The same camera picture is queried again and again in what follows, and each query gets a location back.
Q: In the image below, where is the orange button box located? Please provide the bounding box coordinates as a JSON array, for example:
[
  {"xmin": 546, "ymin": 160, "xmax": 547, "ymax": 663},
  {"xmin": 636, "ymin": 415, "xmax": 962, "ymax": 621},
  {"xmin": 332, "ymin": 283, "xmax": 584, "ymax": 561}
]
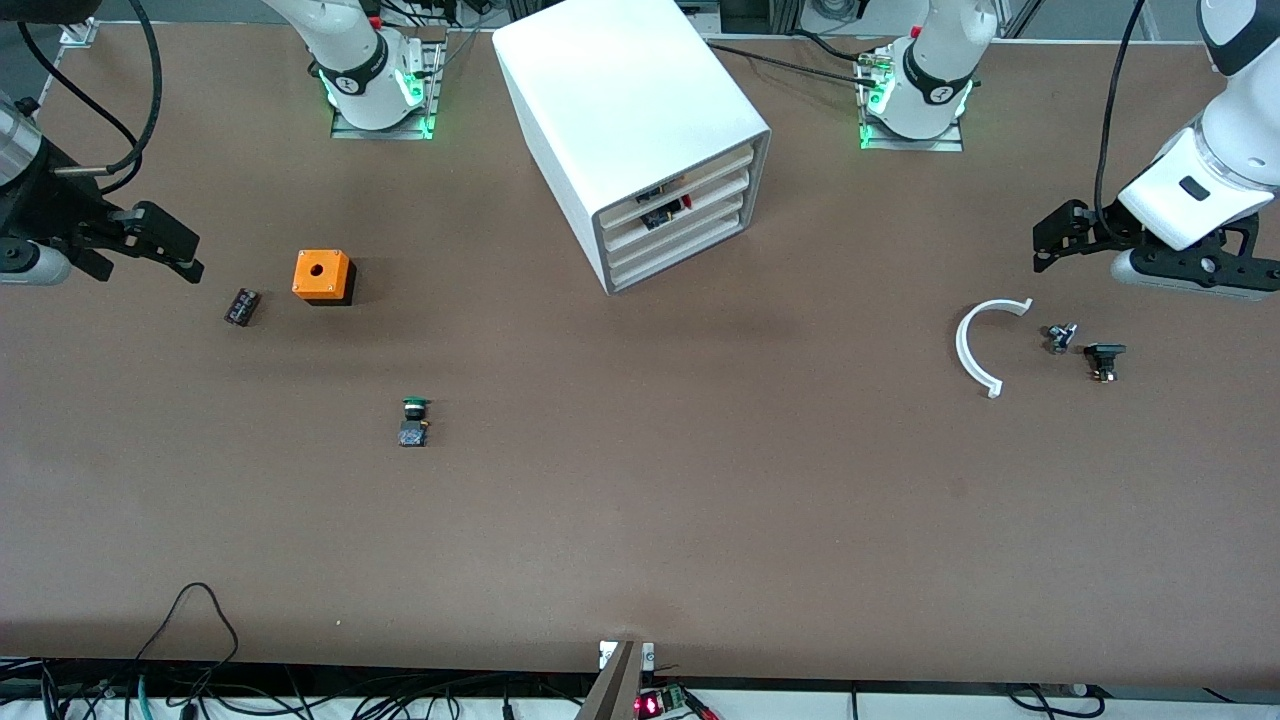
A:
[{"xmin": 292, "ymin": 249, "xmax": 357, "ymax": 307}]

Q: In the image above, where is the white curved plastic arc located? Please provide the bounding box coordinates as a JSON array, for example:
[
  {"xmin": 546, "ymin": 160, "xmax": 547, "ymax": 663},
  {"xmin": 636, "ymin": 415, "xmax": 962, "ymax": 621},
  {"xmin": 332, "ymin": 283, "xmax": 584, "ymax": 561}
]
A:
[{"xmin": 955, "ymin": 298, "xmax": 1034, "ymax": 399}]

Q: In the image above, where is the black electronic module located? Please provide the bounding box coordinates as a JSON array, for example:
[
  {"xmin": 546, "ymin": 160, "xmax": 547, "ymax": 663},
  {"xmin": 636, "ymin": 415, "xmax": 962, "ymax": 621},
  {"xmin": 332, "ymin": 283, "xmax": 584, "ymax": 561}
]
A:
[{"xmin": 640, "ymin": 196, "xmax": 693, "ymax": 231}]

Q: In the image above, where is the green board with red LED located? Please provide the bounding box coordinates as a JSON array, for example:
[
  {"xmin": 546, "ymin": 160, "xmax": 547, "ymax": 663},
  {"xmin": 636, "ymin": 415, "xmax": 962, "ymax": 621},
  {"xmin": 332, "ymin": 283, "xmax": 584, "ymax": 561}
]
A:
[{"xmin": 635, "ymin": 683, "xmax": 716, "ymax": 720}]

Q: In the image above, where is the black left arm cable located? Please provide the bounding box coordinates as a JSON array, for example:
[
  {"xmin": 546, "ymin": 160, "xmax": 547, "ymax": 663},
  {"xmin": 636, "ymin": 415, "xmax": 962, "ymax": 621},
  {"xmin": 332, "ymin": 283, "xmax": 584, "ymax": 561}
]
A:
[{"xmin": 1093, "ymin": 0, "xmax": 1148, "ymax": 236}]

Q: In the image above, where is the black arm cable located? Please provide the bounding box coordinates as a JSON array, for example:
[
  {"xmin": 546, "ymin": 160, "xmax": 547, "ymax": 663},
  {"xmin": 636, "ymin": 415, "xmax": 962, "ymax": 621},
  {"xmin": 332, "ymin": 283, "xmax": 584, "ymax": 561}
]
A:
[
  {"xmin": 15, "ymin": 0, "xmax": 164, "ymax": 196},
  {"xmin": 1093, "ymin": 0, "xmax": 1148, "ymax": 236}
]

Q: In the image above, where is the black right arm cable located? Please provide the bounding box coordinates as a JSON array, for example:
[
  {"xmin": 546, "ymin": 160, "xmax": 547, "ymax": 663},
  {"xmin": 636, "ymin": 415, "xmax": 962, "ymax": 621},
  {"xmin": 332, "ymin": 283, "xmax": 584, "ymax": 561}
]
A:
[{"xmin": 15, "ymin": 0, "xmax": 164, "ymax": 196}]

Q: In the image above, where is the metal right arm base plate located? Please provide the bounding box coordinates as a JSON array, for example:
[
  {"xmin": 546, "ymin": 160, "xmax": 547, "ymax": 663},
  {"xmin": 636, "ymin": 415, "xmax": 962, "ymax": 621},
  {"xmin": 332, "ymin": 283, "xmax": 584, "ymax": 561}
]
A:
[{"xmin": 330, "ymin": 40, "xmax": 446, "ymax": 141}]

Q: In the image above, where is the black cable on table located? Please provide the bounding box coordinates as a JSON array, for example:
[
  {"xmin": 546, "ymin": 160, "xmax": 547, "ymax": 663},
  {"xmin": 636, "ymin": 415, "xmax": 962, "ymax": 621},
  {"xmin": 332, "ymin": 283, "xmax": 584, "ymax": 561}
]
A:
[{"xmin": 705, "ymin": 40, "xmax": 883, "ymax": 81}]

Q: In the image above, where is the black looped cable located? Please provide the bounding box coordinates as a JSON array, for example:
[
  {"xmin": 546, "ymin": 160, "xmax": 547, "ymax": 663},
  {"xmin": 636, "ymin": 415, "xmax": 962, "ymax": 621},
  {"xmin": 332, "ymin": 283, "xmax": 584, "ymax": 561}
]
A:
[{"xmin": 135, "ymin": 583, "xmax": 241, "ymax": 691}]

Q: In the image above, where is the black cable under table edge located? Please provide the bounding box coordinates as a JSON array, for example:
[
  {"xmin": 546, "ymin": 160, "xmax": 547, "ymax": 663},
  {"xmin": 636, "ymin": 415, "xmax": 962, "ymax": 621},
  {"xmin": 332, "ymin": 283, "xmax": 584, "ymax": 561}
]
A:
[{"xmin": 1005, "ymin": 683, "xmax": 1101, "ymax": 719}]

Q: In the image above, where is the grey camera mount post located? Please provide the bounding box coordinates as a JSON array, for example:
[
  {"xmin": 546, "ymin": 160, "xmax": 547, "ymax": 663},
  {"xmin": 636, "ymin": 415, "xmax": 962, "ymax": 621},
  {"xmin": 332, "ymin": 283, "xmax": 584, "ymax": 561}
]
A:
[{"xmin": 576, "ymin": 640, "xmax": 643, "ymax": 720}]

